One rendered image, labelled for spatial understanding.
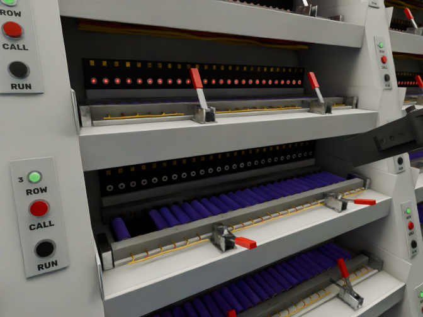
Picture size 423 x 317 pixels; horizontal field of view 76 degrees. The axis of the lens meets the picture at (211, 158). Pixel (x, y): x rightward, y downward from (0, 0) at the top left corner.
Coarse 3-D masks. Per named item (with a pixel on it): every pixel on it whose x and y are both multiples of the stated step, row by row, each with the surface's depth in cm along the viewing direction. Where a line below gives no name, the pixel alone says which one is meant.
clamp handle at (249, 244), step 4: (224, 232) 40; (224, 236) 40; (228, 236) 39; (232, 236) 39; (236, 236) 39; (240, 236) 38; (232, 240) 38; (236, 240) 37; (240, 240) 36; (244, 240) 36; (248, 240) 36; (252, 240) 35; (236, 244) 37; (240, 244) 36; (244, 244) 35; (248, 244) 35; (252, 244) 35; (256, 244) 35; (248, 248) 35
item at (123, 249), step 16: (304, 192) 55; (320, 192) 56; (336, 192) 58; (256, 208) 48; (272, 208) 50; (288, 208) 52; (304, 208) 52; (192, 224) 43; (208, 224) 43; (224, 224) 45; (256, 224) 46; (128, 240) 38; (144, 240) 38; (160, 240) 39; (176, 240) 41; (112, 256) 37; (128, 256) 38
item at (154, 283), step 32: (128, 192) 50; (160, 192) 52; (384, 192) 61; (96, 224) 47; (288, 224) 48; (320, 224) 49; (352, 224) 55; (96, 256) 31; (160, 256) 39; (192, 256) 39; (224, 256) 39; (256, 256) 42; (128, 288) 33; (160, 288) 35; (192, 288) 38
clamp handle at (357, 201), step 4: (340, 196) 53; (340, 200) 53; (344, 200) 52; (348, 200) 51; (352, 200) 51; (356, 200) 50; (360, 200) 49; (364, 200) 48; (368, 200) 48; (372, 200) 48; (364, 204) 48; (368, 204) 48; (372, 204) 47
